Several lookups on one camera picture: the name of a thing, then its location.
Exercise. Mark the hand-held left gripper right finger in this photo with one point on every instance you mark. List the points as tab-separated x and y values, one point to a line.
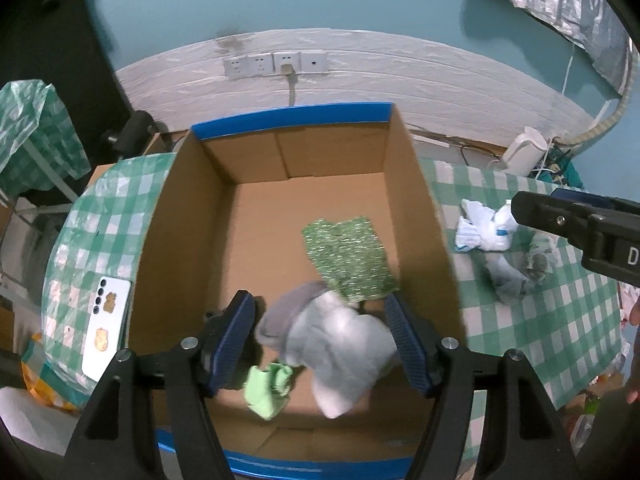
407	345

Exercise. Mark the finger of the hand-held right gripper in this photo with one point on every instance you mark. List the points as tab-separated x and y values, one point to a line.
550	217
590	199

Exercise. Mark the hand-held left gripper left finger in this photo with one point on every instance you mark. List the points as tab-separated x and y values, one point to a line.
232	340

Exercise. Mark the light green sock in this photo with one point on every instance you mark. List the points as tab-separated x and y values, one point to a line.
265	390

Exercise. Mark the white blue-striped sock bundle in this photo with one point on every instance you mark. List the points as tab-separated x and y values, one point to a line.
480	237

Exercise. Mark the green sequin cloth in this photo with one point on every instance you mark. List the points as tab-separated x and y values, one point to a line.
350	255

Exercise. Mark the blue cardboard box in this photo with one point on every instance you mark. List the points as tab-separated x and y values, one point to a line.
260	220

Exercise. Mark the white electric kettle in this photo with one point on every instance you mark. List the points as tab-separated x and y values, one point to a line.
525	152

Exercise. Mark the green checked tablecloth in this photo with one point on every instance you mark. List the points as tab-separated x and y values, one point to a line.
525	330

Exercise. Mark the white smartphone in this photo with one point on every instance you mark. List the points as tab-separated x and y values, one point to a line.
107	330

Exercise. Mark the silver tarp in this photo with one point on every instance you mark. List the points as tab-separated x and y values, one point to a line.
565	5

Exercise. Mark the orange patterned bag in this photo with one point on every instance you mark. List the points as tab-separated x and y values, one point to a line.
40	375

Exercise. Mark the black cylinder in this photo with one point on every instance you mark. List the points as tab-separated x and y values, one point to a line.
135	130

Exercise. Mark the green checked plastic sheet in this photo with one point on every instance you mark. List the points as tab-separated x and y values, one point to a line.
35	130

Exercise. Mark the white wall socket panel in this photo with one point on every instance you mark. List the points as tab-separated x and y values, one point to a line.
250	65

